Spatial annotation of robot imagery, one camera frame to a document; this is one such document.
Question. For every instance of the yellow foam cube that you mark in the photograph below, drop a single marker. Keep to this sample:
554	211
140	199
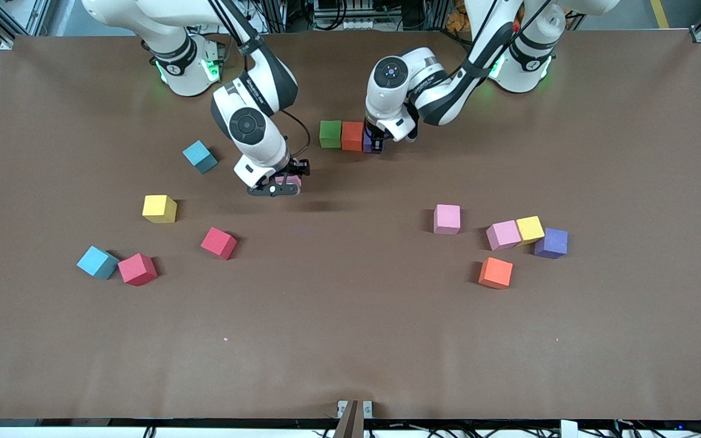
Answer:
159	208
530	230

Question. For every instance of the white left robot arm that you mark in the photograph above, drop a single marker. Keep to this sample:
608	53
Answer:
381	103

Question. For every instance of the red foam cube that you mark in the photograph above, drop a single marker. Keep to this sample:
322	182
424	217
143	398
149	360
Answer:
218	243
137	269

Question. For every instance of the white power strip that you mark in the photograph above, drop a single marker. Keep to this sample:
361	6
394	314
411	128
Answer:
356	25

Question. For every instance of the brown table cover sheet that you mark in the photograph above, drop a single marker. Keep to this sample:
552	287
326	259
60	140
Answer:
350	316

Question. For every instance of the grey metal bracket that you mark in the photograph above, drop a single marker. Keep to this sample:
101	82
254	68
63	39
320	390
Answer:
354	417

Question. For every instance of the green foam cube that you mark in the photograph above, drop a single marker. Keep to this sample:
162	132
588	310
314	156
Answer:
330	134

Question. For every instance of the bag of orange snacks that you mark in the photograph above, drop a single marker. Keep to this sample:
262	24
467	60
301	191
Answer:
459	21

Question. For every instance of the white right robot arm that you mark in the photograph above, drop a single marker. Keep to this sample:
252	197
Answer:
262	152

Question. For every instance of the orange foam cube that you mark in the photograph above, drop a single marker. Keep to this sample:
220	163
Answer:
352	135
495	272

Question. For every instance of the purple foam cube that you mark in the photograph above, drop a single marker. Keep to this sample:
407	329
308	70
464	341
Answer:
367	145
551	243

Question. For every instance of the blue foam cube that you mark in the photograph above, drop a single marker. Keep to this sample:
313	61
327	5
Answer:
199	156
97	262

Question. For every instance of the pink foam cube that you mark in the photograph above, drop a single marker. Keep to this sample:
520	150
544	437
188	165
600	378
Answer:
292	180
447	219
503	235

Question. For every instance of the white tag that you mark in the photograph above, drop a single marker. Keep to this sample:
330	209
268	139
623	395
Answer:
568	429

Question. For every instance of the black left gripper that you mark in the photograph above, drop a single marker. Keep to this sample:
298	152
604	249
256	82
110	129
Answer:
376	145

